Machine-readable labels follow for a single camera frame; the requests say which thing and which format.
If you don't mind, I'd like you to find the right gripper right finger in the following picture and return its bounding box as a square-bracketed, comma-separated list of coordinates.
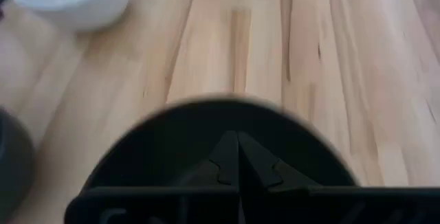
[238, 131, 322, 189]

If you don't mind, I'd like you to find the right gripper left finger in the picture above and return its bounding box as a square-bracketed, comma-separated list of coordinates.
[178, 130, 239, 188]

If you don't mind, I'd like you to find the small dark bowl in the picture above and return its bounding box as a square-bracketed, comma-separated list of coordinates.
[82, 95, 360, 189]

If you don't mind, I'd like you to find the large dark bowl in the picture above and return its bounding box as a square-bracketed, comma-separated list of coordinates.
[0, 107, 36, 219]

